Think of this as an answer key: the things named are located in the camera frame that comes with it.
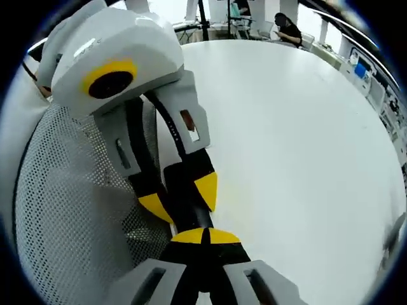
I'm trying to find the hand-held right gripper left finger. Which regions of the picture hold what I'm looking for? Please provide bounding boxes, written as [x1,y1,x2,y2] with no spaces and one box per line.
[106,227,207,305]

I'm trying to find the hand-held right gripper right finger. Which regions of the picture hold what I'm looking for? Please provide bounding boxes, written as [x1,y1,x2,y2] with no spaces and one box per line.
[205,227,309,305]

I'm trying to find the black remote control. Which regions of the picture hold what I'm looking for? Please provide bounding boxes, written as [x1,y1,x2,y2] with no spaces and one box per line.
[165,187,214,231]

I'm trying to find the white office chair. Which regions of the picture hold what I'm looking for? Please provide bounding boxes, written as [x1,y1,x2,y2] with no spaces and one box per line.
[300,31,316,51]

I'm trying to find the blue bin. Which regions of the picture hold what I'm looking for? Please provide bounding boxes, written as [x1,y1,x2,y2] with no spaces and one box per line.
[355,62,371,79]

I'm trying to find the black cable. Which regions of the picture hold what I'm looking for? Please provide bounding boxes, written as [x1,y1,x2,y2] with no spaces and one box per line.
[21,61,41,86]

